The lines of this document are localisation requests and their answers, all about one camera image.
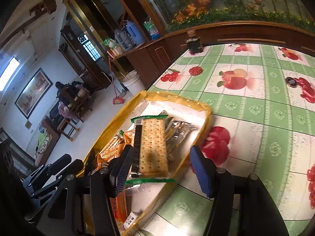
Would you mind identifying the long orange snack bag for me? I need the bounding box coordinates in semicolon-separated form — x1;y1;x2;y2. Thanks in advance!
95;130;134;171

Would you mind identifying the clear cracker stack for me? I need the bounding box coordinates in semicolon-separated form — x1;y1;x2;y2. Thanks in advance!
125;115;175;187

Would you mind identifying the orange cracker package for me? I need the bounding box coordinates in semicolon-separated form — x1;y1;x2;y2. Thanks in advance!
110;191;128;225

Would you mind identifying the yellow rimmed white tray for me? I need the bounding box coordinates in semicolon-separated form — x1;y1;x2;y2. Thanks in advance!
84;91;212;235

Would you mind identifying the wooden chair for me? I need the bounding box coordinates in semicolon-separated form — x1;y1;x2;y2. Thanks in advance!
57;85;92;142

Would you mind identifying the silver foil snack bag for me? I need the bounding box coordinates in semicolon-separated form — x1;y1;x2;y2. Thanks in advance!
160;110;197;162

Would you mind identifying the framed painting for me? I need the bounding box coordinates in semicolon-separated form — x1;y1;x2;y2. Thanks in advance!
14;68;52;119

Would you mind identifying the seated person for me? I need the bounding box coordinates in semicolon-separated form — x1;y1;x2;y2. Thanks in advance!
55;81;91;120

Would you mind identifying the red broom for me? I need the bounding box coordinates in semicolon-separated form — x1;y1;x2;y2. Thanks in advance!
108;56;128;105

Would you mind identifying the white plastic bucket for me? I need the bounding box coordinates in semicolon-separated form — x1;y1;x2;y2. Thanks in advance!
122;70;146;95

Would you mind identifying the green fruit tablecloth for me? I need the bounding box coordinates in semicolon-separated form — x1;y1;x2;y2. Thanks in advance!
149;43;314;235

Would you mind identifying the black round bottle cap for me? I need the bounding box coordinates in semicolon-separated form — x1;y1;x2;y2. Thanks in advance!
285;77;298;88

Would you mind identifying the grey thermos flask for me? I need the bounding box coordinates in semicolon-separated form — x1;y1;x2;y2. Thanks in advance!
114;28;134;51

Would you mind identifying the blue thermos flask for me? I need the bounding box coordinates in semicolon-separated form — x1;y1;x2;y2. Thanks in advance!
126;21;145;46

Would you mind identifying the dark glass jar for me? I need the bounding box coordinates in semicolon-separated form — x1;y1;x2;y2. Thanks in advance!
185;29;203;55

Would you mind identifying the flower aquarium cabinet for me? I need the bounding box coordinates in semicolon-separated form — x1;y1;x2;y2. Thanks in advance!
64;0;314;85

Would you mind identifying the clear plastic bag on shelf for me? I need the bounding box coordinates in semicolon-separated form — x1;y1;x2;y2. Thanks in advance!
144;17;161;40

